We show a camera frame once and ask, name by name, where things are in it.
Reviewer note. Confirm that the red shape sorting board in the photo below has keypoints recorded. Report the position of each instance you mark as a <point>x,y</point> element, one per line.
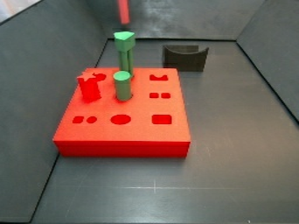
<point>145,127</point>

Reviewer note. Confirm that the green cylinder peg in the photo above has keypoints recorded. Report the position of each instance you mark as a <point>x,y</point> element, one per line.
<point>122,78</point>

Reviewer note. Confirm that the red star peg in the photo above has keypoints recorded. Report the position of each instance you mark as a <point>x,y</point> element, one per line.
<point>89,86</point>

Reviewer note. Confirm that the black curved holder stand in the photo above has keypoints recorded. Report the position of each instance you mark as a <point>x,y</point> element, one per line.
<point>185,57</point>

